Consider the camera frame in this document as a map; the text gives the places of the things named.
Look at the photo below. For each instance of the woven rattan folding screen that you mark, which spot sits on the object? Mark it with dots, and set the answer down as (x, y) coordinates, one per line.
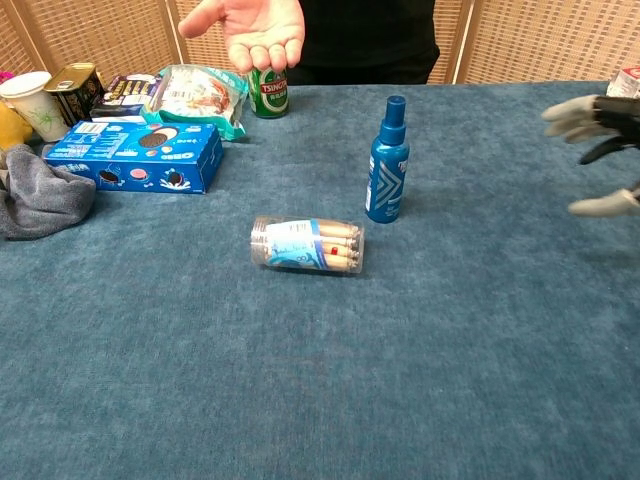
(550, 40)

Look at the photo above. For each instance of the white and teal snack bag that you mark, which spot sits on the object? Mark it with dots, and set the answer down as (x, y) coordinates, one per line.
(200, 97)

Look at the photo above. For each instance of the white and red carton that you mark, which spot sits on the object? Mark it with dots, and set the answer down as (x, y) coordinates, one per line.
(625, 85)

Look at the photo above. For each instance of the small blue spray bottle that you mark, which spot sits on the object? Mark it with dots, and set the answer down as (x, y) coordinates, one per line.
(386, 165)

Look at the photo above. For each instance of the blue Oreo cookie box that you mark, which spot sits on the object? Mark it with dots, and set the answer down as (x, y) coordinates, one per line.
(137, 155)

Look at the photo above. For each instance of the clear jar of biscuit sticks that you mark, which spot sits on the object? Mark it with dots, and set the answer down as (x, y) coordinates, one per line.
(307, 246)

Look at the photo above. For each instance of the pink fluffy item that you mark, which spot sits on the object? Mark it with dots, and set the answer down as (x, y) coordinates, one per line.
(4, 76)

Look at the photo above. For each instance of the grey towel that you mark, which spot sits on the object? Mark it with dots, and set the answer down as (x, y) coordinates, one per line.
(42, 197)

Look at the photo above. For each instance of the person's bare hand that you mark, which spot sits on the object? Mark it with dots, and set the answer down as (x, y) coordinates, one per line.
(260, 25)

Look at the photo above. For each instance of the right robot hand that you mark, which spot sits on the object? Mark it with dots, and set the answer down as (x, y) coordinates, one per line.
(607, 117)

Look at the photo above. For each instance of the white paper cup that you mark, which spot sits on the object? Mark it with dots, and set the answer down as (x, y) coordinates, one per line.
(35, 107)

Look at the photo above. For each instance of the yellow plush item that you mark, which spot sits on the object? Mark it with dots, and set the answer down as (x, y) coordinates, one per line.
(11, 127)

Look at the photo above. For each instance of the gold and black tin can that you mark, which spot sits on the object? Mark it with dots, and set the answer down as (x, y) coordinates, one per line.
(77, 95)

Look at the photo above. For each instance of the person's black-clothed torso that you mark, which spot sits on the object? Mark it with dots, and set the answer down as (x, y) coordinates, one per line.
(370, 45)

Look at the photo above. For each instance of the green Tsingtao beer can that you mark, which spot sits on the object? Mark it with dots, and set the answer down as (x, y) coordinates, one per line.
(270, 95)

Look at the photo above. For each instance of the dark purple snack box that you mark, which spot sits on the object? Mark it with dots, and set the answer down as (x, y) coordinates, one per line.
(127, 95)

